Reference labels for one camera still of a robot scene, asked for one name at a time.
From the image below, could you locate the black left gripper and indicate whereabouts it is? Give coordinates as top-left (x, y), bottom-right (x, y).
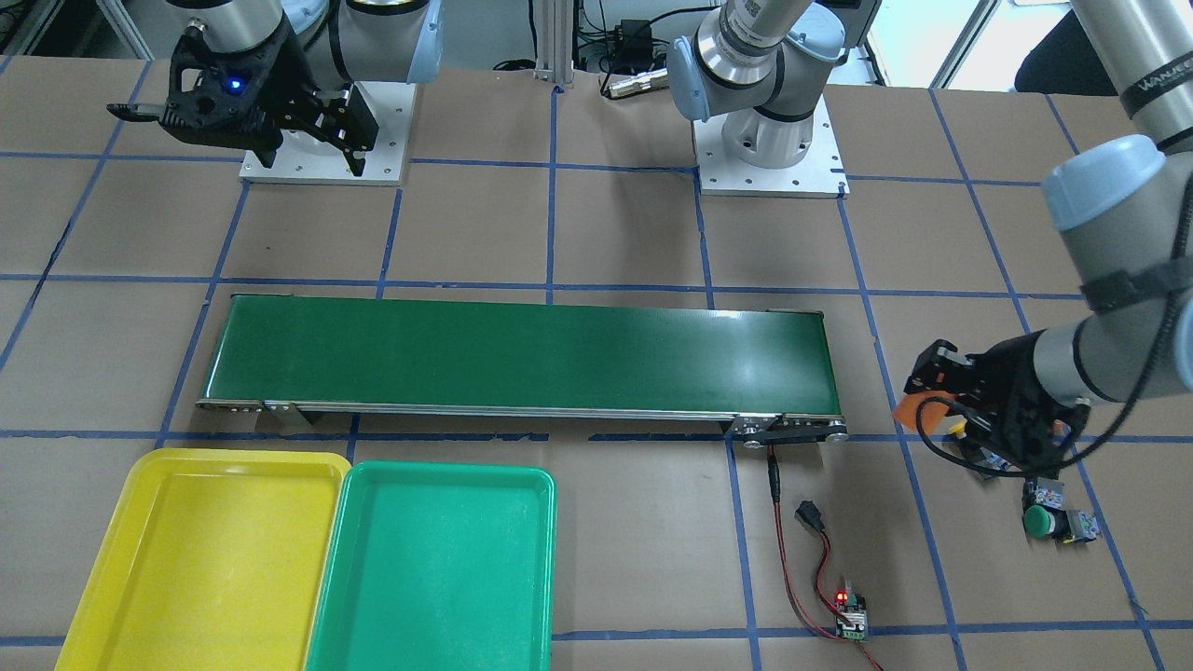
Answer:
top-left (904, 331), bottom-right (1087, 478)

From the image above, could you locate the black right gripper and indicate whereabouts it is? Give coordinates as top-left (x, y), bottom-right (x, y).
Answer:
top-left (160, 21), bottom-right (379, 177)

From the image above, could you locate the plain orange cylinder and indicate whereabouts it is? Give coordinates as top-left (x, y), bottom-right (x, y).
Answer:
top-left (892, 390), bottom-right (957, 433)

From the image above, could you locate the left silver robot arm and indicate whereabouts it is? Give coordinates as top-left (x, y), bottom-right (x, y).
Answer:
top-left (705, 86), bottom-right (1189, 478)

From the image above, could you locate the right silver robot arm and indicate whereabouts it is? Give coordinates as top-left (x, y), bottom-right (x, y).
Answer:
top-left (144, 1), bottom-right (443, 185)

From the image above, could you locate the green push button lying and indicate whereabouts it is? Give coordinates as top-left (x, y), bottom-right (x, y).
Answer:
top-left (1022, 505), bottom-right (1101, 544)

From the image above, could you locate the green conveyor belt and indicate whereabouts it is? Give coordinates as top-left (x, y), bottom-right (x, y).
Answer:
top-left (198, 294), bottom-right (849, 445)

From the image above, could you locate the small motor controller board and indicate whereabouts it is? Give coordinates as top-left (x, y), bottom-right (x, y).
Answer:
top-left (832, 581), bottom-right (870, 644)

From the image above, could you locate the silver metal connector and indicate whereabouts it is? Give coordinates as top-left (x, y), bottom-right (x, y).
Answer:
top-left (601, 68), bottom-right (669, 101)

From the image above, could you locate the green plastic tray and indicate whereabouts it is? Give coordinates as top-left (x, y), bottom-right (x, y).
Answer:
top-left (305, 461), bottom-right (557, 670)

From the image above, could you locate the yellow plastic tray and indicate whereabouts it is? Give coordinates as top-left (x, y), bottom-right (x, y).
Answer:
top-left (56, 447), bottom-right (350, 670)

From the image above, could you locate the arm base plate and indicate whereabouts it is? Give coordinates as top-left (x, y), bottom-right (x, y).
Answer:
top-left (692, 97), bottom-right (851, 199)
top-left (239, 81), bottom-right (420, 186)

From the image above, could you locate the red black power cable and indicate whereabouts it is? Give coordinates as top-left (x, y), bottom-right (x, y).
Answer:
top-left (764, 445), bottom-right (884, 671)

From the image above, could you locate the aluminium frame post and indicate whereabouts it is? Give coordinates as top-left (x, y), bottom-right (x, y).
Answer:
top-left (528, 0), bottom-right (579, 90)

